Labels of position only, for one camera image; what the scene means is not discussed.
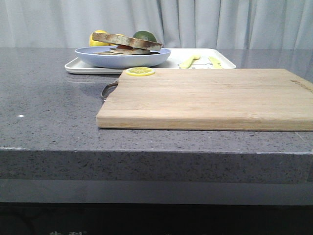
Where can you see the fried egg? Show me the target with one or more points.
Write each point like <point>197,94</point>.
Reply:
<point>122,49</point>

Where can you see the white serving tray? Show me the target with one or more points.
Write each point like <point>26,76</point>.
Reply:
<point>177,56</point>

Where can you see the bread slice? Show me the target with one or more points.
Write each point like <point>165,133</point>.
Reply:
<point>126,41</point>
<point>127,52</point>

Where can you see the lemon slice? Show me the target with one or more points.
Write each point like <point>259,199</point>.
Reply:
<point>140,71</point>

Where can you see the grey curtain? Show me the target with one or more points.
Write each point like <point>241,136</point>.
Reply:
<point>220,24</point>

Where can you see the left yellow lemon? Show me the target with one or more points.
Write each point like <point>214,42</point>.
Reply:
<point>93,43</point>

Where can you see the light blue plate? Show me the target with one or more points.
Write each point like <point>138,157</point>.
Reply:
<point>95,56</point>

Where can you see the yellow plastic spoon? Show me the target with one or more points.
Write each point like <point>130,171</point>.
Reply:
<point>188,62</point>

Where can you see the green lime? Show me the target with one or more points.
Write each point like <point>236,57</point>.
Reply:
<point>145,35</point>

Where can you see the wooden cutting board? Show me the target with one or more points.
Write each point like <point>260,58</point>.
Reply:
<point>204,99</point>

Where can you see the metal cutting board handle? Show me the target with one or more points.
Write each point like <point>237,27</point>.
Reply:
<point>108,89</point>

